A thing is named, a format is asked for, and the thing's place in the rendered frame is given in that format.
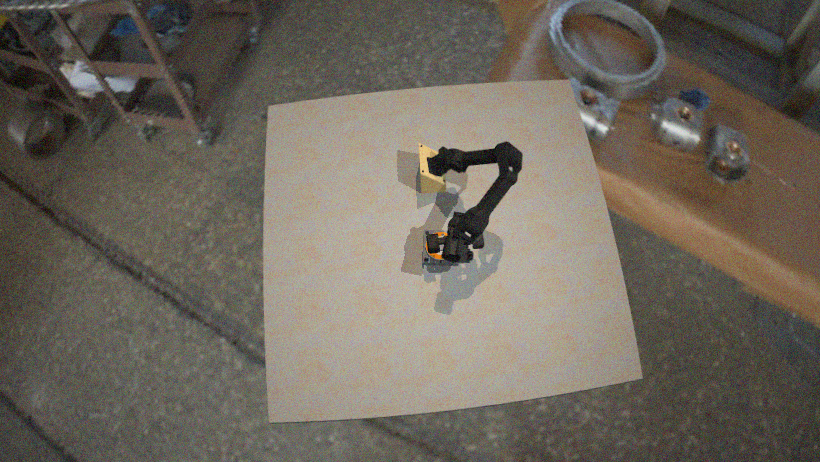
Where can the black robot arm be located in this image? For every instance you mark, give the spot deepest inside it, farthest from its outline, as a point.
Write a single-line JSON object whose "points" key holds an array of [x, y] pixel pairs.
{"points": [[475, 220]]}

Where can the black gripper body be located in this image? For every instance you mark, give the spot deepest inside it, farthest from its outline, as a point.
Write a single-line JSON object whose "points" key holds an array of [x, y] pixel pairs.
{"points": [[434, 242]]}

